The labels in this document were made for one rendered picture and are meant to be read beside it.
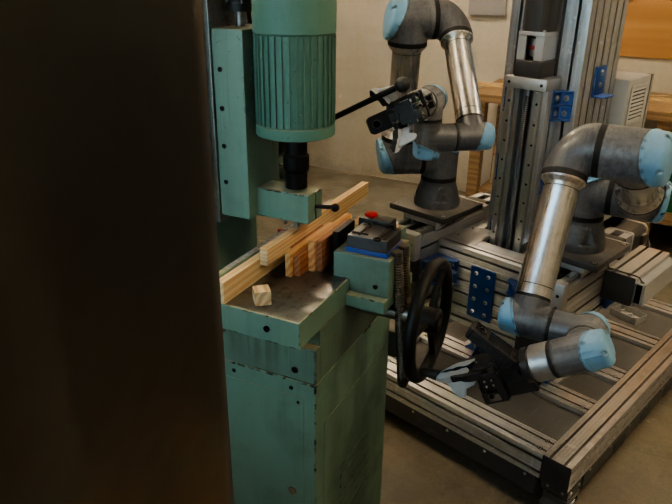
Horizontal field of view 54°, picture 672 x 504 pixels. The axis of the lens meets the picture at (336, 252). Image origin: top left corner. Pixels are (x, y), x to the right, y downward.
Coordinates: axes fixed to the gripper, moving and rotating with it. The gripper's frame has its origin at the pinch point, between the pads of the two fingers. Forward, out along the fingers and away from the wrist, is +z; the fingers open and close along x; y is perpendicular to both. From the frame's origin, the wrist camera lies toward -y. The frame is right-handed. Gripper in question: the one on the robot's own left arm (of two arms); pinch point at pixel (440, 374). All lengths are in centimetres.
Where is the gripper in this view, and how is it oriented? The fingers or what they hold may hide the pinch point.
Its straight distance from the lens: 146.6
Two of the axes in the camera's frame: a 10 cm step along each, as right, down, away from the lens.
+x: 4.4, -3.5, 8.3
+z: -7.9, 3.0, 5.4
